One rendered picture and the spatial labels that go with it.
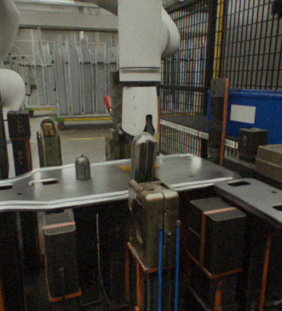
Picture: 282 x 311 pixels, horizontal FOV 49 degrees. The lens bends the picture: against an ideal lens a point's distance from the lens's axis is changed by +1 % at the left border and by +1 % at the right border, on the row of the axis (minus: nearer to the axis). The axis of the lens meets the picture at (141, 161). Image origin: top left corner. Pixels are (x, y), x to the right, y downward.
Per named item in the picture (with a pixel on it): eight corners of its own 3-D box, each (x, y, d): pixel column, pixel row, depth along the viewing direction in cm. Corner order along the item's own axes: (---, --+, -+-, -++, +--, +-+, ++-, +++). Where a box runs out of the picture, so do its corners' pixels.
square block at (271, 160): (265, 310, 70) (284, 153, 60) (241, 288, 77) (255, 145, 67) (293, 302, 73) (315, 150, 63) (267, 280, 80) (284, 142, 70)
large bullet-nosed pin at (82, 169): (77, 188, 63) (75, 157, 62) (74, 183, 66) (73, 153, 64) (92, 186, 64) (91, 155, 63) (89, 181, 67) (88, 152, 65)
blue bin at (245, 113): (287, 147, 78) (294, 95, 75) (204, 130, 103) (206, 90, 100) (325, 141, 86) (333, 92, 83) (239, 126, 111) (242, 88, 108)
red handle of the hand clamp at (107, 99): (114, 132, 78) (100, 95, 88) (113, 139, 80) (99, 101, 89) (130, 132, 80) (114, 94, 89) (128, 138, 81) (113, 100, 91)
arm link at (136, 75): (113, 68, 66) (114, 83, 67) (127, 68, 58) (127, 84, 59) (150, 68, 69) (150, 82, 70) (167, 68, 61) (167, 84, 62)
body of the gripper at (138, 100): (115, 79, 67) (116, 130, 70) (130, 79, 58) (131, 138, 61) (147, 78, 70) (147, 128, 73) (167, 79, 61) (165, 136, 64)
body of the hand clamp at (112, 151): (113, 261, 88) (110, 138, 79) (107, 249, 94) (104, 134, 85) (133, 257, 90) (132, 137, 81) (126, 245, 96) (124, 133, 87)
